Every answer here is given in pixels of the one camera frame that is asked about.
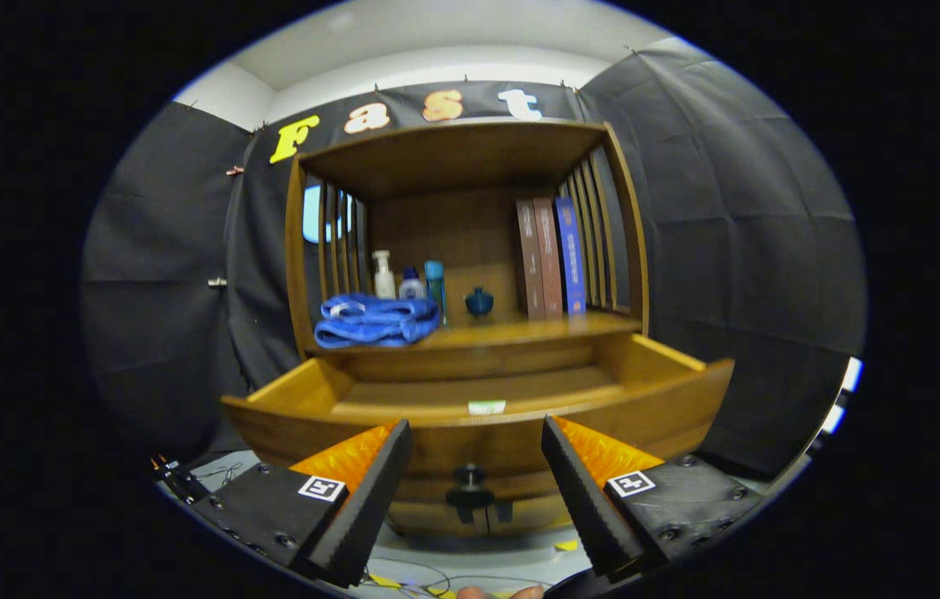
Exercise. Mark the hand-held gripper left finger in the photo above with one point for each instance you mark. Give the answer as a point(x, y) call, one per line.
point(370, 491)

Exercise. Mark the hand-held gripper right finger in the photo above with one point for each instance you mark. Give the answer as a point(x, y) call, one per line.
point(582, 499)

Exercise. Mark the wooden drawer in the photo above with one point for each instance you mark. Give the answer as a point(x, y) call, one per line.
point(470, 445)

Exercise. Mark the white tube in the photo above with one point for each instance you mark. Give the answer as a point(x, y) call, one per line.
point(487, 408)

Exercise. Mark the wooden cabinet door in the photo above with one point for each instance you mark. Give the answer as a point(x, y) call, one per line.
point(428, 520)
point(536, 516)

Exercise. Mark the wooden countertop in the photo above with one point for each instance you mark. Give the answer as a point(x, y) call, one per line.
point(520, 331)

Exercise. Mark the wooden cabinet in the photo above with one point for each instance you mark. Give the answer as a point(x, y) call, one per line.
point(453, 241)

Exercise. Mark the small yellow tape piece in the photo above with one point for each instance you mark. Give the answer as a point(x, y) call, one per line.
point(566, 546)

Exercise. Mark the blue folded towel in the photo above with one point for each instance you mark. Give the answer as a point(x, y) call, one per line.
point(370, 329)

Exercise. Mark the white bottle with blue cap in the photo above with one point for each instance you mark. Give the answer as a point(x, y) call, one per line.
point(412, 289)

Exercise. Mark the white pump bottle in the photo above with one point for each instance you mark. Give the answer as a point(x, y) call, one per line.
point(384, 283)

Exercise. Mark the slim teal bottle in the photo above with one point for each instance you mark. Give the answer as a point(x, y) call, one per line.
point(435, 287)

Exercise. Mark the dark blue lidded cup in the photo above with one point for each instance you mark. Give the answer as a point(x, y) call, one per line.
point(479, 303)

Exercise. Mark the dark brown book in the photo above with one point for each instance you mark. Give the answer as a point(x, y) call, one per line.
point(530, 266)

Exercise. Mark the blue book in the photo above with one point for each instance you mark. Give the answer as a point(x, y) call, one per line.
point(571, 258)

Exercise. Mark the reddish brown book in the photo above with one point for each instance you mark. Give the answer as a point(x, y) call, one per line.
point(549, 258)

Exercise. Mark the black backdrop cloth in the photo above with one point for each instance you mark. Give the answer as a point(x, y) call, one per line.
point(728, 249)

